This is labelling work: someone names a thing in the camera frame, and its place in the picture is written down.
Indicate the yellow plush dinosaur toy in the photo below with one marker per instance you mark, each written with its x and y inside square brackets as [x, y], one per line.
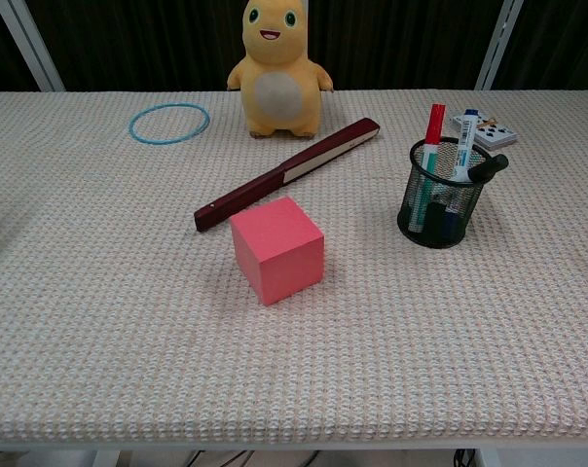
[279, 58]

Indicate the red capped green marker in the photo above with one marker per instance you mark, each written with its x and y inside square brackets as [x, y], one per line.
[435, 124]

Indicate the beige woven tablecloth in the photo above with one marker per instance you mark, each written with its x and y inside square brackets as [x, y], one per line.
[294, 365]

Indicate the white metal frame post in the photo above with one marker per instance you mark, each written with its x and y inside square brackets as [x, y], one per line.
[496, 48]
[33, 48]

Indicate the playing card deck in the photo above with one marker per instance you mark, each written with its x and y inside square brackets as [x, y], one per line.
[496, 133]

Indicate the blue capped white marker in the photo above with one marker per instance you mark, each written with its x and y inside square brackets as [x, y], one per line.
[464, 141]

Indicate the dark red folded fan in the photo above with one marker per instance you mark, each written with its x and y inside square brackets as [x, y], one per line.
[323, 151]

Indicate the black capped white marker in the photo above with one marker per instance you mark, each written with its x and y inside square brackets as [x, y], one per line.
[491, 168]

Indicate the black mesh pen holder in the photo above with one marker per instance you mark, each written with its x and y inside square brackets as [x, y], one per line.
[415, 228]

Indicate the pink foam cube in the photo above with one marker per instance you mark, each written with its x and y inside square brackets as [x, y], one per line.
[274, 233]

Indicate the black curtain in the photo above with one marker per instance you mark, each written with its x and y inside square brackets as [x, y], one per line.
[401, 44]

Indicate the white table leg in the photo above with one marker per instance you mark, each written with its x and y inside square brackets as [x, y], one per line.
[107, 459]

